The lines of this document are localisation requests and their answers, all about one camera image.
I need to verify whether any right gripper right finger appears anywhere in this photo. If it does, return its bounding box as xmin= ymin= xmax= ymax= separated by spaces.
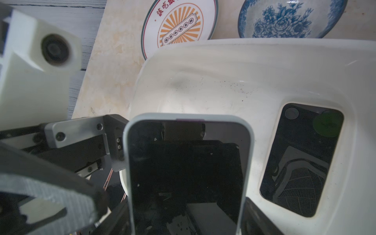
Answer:
xmin=240 ymin=197 xmax=283 ymax=235

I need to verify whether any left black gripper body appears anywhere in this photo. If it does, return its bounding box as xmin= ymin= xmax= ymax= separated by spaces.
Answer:
xmin=1 ymin=114 xmax=128 ymax=182

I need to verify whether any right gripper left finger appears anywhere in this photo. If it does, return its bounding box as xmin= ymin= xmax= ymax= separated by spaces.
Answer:
xmin=91 ymin=199 xmax=132 ymax=235

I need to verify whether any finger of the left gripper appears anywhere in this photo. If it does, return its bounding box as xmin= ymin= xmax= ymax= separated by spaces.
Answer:
xmin=1 ymin=144 xmax=108 ymax=235

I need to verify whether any eleventh phone cream case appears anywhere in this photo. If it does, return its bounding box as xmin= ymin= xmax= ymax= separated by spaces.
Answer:
xmin=123 ymin=113 xmax=254 ymax=235

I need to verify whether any white storage tray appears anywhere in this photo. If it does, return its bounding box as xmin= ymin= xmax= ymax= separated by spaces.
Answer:
xmin=127 ymin=39 xmax=376 ymax=235

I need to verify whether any round plate with red rim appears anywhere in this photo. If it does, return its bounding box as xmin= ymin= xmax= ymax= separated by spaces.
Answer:
xmin=141 ymin=0 xmax=219 ymax=59

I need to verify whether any small blue white dish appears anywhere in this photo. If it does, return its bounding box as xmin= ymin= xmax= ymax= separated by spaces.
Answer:
xmin=238 ymin=0 xmax=347 ymax=38

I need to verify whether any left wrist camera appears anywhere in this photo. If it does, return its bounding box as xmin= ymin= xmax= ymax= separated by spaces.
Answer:
xmin=1 ymin=4 xmax=82 ymax=130

